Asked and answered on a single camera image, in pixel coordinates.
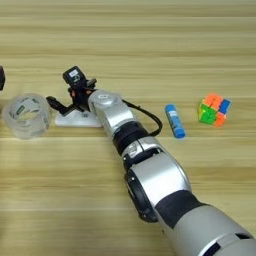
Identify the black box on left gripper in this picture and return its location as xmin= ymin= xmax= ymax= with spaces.
xmin=0 ymin=65 xmax=6 ymax=91

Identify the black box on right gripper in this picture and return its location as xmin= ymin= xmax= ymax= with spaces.
xmin=62 ymin=65 xmax=88 ymax=89

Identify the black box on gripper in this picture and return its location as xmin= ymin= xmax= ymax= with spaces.
xmin=62 ymin=65 xmax=88 ymax=89
xmin=0 ymin=65 xmax=6 ymax=91

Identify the clear tape roll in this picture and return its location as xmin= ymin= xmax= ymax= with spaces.
xmin=1 ymin=93 xmax=52 ymax=140

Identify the blue glue stick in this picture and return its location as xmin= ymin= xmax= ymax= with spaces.
xmin=164 ymin=103 xmax=186 ymax=139

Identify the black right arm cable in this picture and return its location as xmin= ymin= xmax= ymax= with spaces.
xmin=121 ymin=99 xmax=164 ymax=137

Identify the multicolour puzzle cube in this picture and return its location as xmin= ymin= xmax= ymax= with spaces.
xmin=198 ymin=93 xmax=232 ymax=128

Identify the white rectangular device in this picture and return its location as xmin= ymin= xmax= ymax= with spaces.
xmin=54 ymin=109 xmax=103 ymax=128

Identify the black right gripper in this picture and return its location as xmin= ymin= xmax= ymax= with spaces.
xmin=45 ymin=78 xmax=98 ymax=117

